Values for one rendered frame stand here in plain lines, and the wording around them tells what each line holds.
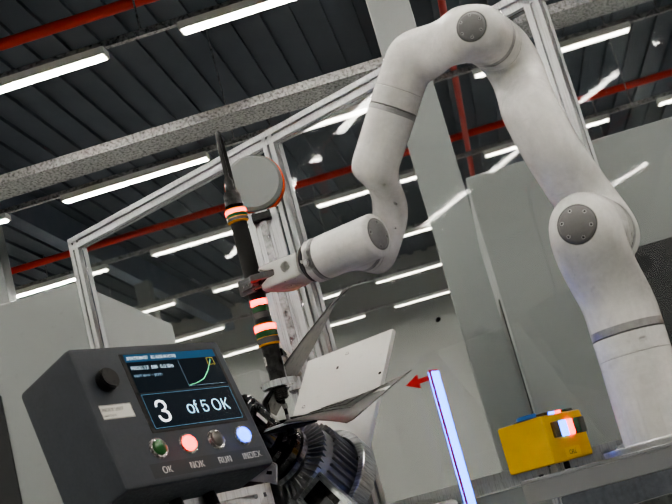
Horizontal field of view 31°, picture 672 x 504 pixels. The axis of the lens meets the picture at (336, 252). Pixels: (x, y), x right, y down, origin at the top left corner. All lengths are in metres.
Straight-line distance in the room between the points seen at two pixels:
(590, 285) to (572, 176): 0.21
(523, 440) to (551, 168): 0.53
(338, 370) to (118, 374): 1.29
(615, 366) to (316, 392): 0.95
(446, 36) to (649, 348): 0.63
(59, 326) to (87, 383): 2.94
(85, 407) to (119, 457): 0.07
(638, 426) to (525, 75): 0.64
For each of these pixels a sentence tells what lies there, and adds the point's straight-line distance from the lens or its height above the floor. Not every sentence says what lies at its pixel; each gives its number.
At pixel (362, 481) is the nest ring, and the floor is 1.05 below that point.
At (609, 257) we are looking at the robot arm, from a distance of 1.95.
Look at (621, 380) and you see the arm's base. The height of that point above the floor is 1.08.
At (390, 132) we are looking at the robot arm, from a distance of 2.17.
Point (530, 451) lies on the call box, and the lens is 2.27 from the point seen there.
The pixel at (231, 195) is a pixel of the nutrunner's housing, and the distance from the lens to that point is 2.39.
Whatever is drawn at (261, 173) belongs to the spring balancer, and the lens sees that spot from 3.13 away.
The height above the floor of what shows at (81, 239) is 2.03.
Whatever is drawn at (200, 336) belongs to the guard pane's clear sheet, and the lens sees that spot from 3.46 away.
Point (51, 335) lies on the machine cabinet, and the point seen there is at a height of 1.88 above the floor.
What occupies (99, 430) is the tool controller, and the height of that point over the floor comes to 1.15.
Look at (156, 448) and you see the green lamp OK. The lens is 1.45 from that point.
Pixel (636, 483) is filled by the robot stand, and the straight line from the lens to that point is 1.88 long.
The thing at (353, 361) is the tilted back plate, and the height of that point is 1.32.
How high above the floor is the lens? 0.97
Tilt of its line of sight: 13 degrees up
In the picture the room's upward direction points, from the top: 15 degrees counter-clockwise
